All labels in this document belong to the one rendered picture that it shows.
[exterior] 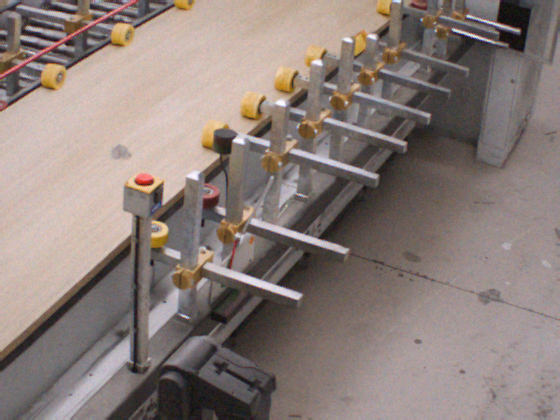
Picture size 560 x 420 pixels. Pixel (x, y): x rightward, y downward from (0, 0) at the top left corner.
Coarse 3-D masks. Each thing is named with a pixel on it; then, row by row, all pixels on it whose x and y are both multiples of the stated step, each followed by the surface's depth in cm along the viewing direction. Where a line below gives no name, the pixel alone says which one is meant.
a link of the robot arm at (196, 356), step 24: (168, 360) 145; (192, 360) 144; (216, 360) 145; (240, 360) 147; (192, 384) 143; (216, 384) 142; (240, 384) 143; (264, 384) 144; (216, 408) 143; (240, 408) 141; (264, 408) 145
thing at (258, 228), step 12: (204, 216) 330; (216, 216) 328; (252, 228) 325; (264, 228) 323; (276, 228) 324; (276, 240) 323; (288, 240) 322; (300, 240) 320; (312, 240) 320; (312, 252) 320; (324, 252) 319; (336, 252) 317; (348, 252) 319
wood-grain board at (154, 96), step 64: (256, 0) 470; (320, 0) 478; (128, 64) 401; (192, 64) 405; (256, 64) 409; (0, 128) 352; (64, 128) 355; (128, 128) 358; (192, 128) 361; (256, 128) 367; (0, 192) 318; (64, 192) 321; (0, 256) 290; (64, 256) 294; (0, 320) 266
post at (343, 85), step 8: (344, 40) 368; (352, 40) 368; (344, 48) 370; (352, 48) 369; (344, 56) 371; (352, 56) 372; (344, 64) 372; (352, 64) 374; (344, 72) 373; (344, 80) 375; (344, 88) 376; (336, 112) 381; (344, 112) 380; (344, 120) 383; (336, 136) 385; (336, 144) 386; (336, 152) 388; (336, 160) 389
